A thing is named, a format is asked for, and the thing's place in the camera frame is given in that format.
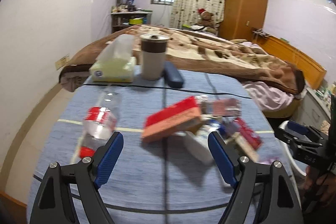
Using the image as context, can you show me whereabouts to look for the red drink can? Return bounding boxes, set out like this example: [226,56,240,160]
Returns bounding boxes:
[233,117,263,151]

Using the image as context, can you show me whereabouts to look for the green white tea box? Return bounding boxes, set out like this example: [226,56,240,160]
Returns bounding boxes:
[228,132,259,162]

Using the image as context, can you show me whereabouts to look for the clear water bottle red cap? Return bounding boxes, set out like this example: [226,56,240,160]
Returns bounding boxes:
[79,91,123,159]

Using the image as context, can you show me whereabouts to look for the white towel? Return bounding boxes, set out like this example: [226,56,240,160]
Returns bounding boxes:
[183,131,214,165]

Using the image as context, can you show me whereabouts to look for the orange red box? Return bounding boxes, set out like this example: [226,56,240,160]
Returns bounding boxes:
[141,96,202,143]

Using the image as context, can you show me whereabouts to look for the right hand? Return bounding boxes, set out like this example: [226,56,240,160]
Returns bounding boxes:
[303,166,336,202]

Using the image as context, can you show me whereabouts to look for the grey drawer nightstand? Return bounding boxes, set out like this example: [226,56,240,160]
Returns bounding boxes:
[291,88,330,130]

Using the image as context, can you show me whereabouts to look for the pink bed sheet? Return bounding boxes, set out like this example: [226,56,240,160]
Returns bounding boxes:
[241,81,301,112]

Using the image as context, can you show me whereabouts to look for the bottles on nightstand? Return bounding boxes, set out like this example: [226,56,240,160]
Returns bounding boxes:
[315,82,335,107]

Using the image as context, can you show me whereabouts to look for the wooden bed headboard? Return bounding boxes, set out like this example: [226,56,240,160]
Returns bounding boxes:
[255,35,326,89]

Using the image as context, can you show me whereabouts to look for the blue checked table cloth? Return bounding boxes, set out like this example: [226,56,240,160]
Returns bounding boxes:
[26,69,293,224]

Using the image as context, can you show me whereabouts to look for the brown bear pattern blanket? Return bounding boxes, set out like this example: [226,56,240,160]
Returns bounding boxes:
[59,24,305,95]

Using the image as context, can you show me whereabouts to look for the wooden wardrobe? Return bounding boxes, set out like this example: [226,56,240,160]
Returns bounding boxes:
[218,0,268,41]

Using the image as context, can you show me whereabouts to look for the dark blue glasses case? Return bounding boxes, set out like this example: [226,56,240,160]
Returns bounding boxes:
[163,61,185,89]

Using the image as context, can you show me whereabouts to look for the teddy bear red hat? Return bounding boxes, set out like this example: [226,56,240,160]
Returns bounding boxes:
[197,8,217,35]

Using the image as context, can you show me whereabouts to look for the tissue pack yellow green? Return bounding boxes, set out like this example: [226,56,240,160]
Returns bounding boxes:
[89,34,137,83]

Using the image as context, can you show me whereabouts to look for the beige brown tumbler cup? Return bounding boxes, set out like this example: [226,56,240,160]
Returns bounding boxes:
[140,34,169,81]

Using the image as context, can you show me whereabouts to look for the cluttered side desk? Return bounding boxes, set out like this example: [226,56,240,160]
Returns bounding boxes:
[111,10,152,33]

